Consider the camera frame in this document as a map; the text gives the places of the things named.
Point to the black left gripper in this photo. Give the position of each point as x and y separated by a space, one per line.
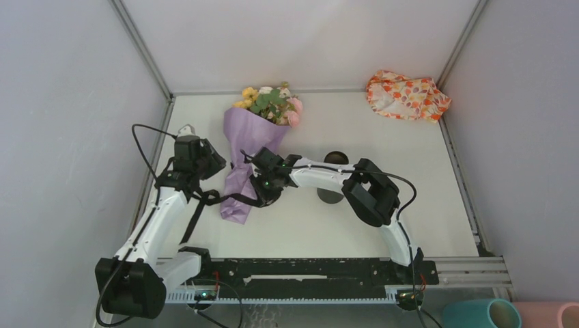
217 162

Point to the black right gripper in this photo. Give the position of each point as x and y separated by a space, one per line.
261 195

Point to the black ribbon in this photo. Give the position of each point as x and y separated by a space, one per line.
210 198

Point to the artificial flower bunch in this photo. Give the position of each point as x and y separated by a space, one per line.
277 105

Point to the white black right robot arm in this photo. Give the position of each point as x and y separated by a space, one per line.
370 192

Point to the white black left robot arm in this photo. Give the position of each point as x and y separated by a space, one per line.
132 283

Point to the black cylindrical vase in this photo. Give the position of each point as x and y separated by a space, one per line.
330 192

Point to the teal cylindrical vase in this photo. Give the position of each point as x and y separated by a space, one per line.
481 313

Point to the pink cylindrical vase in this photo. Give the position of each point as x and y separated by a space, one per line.
548 314

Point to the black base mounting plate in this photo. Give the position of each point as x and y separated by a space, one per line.
311 277

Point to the orange floral cloth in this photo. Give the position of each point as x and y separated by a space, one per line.
400 97

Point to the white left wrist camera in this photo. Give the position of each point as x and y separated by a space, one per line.
187 132

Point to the white slotted cable duct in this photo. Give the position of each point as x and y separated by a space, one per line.
182 296

